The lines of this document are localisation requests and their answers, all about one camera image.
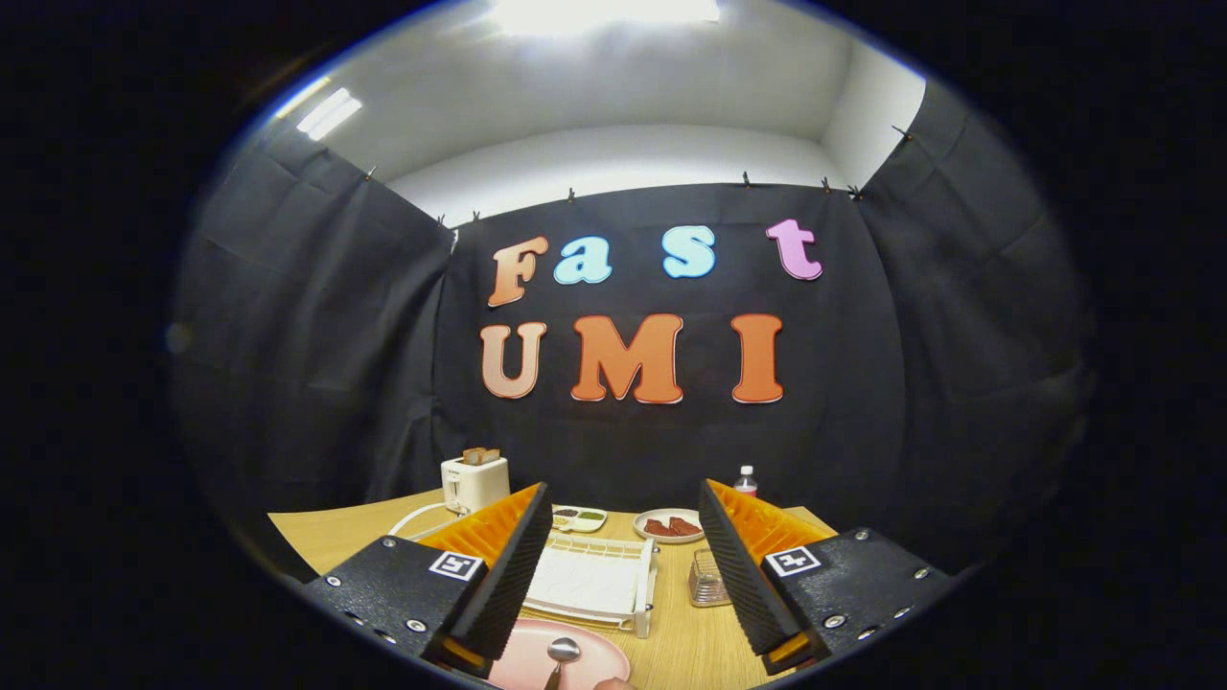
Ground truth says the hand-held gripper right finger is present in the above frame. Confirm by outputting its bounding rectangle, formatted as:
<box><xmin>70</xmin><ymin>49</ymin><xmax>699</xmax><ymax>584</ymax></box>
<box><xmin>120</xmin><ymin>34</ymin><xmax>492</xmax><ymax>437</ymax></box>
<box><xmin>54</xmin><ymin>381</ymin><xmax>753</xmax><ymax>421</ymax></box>
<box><xmin>697</xmin><ymin>478</ymin><xmax>955</xmax><ymax>677</ymax></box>

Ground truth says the white toaster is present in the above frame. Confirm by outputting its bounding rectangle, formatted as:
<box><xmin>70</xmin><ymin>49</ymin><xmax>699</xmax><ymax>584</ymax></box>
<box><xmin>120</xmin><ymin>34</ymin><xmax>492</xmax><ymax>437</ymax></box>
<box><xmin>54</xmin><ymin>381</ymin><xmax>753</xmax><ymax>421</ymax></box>
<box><xmin>441</xmin><ymin>456</ymin><xmax>511</xmax><ymax>516</ymax></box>

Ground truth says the large ceiling light panel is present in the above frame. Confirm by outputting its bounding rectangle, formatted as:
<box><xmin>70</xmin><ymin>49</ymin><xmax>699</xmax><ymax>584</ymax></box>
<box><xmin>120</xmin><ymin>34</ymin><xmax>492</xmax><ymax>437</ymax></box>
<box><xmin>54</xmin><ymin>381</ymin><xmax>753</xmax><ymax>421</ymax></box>
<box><xmin>494</xmin><ymin>0</ymin><xmax>722</xmax><ymax>37</ymax></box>

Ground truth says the metal wire basket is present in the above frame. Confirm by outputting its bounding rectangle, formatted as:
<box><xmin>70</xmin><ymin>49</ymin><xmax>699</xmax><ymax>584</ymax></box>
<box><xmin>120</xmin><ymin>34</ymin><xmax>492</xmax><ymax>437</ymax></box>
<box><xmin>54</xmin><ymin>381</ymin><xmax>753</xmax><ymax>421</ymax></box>
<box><xmin>688</xmin><ymin>548</ymin><xmax>734</xmax><ymax>609</ymax></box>

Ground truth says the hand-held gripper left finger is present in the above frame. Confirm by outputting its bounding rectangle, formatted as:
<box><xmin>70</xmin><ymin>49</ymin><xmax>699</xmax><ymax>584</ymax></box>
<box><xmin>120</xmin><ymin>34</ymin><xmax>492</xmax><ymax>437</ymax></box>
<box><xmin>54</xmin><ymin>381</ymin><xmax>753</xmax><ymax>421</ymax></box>
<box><xmin>299</xmin><ymin>481</ymin><xmax>555</xmax><ymax>679</ymax></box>

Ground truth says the long ceiling strip light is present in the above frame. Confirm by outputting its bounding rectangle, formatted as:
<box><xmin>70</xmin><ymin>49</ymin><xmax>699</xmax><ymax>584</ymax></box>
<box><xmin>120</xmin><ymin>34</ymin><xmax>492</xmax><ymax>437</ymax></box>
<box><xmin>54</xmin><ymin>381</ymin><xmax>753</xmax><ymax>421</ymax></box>
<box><xmin>295</xmin><ymin>86</ymin><xmax>365</xmax><ymax>143</ymax></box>

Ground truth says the pink plate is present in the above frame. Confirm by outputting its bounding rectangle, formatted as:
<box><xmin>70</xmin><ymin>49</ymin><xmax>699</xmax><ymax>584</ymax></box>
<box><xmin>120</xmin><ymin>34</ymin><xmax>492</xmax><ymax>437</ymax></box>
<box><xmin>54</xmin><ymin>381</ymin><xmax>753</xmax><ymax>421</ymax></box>
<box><xmin>487</xmin><ymin>618</ymin><xmax>632</xmax><ymax>690</ymax></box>

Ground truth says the black backdrop cloth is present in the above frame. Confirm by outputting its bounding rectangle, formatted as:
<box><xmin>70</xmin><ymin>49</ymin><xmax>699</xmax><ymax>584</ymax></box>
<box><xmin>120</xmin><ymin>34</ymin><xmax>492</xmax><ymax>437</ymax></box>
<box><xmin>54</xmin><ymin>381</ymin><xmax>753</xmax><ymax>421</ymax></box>
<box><xmin>168</xmin><ymin>81</ymin><xmax>1099</xmax><ymax>576</ymax></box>

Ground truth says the white wire dish rack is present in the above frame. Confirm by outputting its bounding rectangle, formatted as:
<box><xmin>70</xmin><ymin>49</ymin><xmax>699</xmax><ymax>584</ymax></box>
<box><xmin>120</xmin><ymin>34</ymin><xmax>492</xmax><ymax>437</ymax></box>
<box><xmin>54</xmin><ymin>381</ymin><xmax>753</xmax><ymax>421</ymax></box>
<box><xmin>388</xmin><ymin>503</ymin><xmax>660</xmax><ymax>639</ymax></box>

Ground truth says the cream round steak plate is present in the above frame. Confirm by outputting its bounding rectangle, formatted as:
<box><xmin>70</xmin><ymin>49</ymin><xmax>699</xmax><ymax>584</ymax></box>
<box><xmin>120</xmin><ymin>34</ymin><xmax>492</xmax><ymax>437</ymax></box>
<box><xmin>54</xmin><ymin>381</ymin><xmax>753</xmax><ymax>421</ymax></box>
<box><xmin>633</xmin><ymin>508</ymin><xmax>707</xmax><ymax>545</ymax></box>

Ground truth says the dark-handled metal spoon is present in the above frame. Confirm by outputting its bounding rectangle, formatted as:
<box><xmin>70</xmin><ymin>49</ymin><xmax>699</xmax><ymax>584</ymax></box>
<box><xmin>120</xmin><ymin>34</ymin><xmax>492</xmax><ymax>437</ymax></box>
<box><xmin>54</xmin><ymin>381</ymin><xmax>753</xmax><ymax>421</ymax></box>
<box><xmin>543</xmin><ymin>636</ymin><xmax>583</xmax><ymax>690</ymax></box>

